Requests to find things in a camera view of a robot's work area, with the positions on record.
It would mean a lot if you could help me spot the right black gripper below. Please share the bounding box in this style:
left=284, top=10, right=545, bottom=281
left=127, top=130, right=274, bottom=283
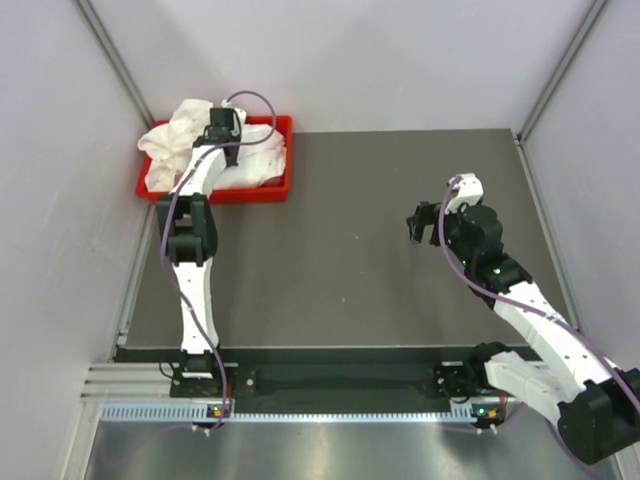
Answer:
left=407, top=202, right=476, bottom=268

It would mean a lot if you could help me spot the white t shirt with print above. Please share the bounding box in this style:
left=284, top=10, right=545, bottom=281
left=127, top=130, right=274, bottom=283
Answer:
left=192, top=108, right=286, bottom=193

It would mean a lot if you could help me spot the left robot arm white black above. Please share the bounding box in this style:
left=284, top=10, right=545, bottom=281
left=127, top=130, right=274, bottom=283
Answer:
left=156, top=106, right=242, bottom=400

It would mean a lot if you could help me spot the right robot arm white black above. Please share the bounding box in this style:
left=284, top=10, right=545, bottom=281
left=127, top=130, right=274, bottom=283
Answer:
left=406, top=202, right=639, bottom=465

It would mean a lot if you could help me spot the white t shirt in bin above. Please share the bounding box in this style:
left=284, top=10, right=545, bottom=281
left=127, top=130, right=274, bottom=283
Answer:
left=137, top=99, right=214, bottom=192

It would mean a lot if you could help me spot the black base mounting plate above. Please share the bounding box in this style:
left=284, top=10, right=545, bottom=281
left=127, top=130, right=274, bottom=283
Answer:
left=171, top=362, right=492, bottom=411

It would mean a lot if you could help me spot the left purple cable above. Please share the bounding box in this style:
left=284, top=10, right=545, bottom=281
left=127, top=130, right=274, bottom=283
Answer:
left=158, top=90, right=279, bottom=436

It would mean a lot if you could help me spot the purple cable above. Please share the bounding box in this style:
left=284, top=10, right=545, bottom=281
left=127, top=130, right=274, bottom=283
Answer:
left=158, top=90, right=279, bottom=436
left=437, top=179, right=640, bottom=469

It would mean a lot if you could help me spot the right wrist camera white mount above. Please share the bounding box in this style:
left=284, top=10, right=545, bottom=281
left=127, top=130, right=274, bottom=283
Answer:
left=445, top=173, right=484, bottom=215

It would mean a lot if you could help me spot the left corner aluminium post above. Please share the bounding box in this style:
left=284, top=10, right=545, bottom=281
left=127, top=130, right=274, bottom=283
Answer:
left=71, top=0, right=155, bottom=127

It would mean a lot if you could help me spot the corner aluminium post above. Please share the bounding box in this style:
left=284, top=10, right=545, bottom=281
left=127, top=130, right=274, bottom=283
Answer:
left=515, top=0, right=611, bottom=144
left=71, top=0, right=155, bottom=127

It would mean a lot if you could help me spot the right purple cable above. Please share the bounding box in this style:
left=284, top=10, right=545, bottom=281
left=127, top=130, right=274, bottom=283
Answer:
left=437, top=179, right=640, bottom=469

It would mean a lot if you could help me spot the grey slotted cable duct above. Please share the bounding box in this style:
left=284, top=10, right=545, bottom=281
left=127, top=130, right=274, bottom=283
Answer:
left=100, top=402, right=504, bottom=425

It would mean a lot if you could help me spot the aluminium extrusion rail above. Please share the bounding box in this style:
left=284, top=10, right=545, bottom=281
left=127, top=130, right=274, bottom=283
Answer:
left=81, top=363, right=172, bottom=400

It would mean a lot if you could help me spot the right corner aluminium post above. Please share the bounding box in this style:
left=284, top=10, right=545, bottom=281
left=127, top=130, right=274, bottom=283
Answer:
left=515, top=0, right=611, bottom=144

